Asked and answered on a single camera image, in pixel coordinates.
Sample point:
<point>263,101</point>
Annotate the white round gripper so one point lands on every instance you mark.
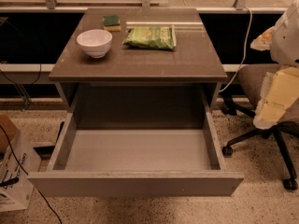
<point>286,37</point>

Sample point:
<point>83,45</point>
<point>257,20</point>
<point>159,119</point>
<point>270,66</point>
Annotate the green jalapeno chip bag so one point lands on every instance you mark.
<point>151,38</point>

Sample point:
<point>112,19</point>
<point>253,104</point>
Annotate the grey cabinet with top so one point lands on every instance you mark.
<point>138,59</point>

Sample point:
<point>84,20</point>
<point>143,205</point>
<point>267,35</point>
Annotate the open grey top drawer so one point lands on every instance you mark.
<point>138,142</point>

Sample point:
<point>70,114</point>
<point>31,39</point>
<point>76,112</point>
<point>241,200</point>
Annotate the brown office chair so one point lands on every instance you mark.
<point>251,78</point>

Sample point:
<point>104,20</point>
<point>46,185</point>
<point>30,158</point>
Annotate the green yellow sponge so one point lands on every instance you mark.
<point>111,23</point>

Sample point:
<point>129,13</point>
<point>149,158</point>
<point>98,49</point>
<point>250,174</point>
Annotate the white ceramic bowl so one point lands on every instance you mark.
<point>95,43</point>

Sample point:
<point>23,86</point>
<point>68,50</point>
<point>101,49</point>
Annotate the white cardboard box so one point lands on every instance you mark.
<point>18,162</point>

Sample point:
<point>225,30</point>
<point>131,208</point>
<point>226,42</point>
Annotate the brown cardboard box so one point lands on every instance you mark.
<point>8,131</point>

